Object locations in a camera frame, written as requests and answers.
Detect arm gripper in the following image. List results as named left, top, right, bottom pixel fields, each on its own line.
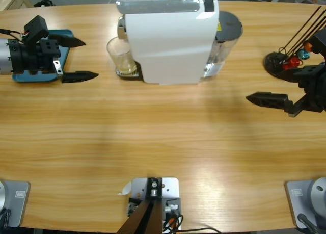
left=7, top=34, right=99, bottom=84
left=246, top=62, right=326, bottom=117

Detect clear drinking glass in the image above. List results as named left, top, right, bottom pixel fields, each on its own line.
left=105, top=37, right=137, bottom=78

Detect white capsule coffee machine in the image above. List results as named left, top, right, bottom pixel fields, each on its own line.
left=116, top=0, right=220, bottom=86

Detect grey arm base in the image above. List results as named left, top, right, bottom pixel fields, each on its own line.
left=0, top=179, right=31, bottom=229
left=284, top=176, right=326, bottom=229

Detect teal coffee capsule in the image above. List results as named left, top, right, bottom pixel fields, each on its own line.
left=297, top=49, right=311, bottom=61

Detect black capsule stand thin rods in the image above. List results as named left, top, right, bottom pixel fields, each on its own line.
left=263, top=5, right=326, bottom=80

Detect blue plastic tray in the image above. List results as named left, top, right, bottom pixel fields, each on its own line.
left=12, top=29, right=74, bottom=84

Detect small black object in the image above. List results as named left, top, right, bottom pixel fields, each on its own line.
left=34, top=0, right=56, bottom=8

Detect chrome drip tray black base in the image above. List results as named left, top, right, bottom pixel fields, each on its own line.
left=115, top=62, right=143, bottom=81

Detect clear water tank grey lid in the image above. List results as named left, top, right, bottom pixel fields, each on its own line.
left=203, top=11, right=244, bottom=79

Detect white tape piece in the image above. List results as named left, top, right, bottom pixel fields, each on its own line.
left=117, top=180, right=133, bottom=196

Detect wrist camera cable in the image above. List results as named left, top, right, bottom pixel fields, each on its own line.
left=0, top=28, right=26, bottom=38

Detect black base cable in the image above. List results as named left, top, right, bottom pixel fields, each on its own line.
left=0, top=207, right=12, bottom=229
left=297, top=213, right=320, bottom=234

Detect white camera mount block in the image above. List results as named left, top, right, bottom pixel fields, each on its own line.
left=127, top=177, right=182, bottom=231

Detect thin black cable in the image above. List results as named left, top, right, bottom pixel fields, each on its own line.
left=178, top=227, right=222, bottom=234

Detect orange and black cable bundle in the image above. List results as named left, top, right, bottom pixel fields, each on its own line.
left=162, top=213, right=184, bottom=232

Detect dark camera post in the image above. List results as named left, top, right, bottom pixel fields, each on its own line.
left=116, top=177, right=164, bottom=234

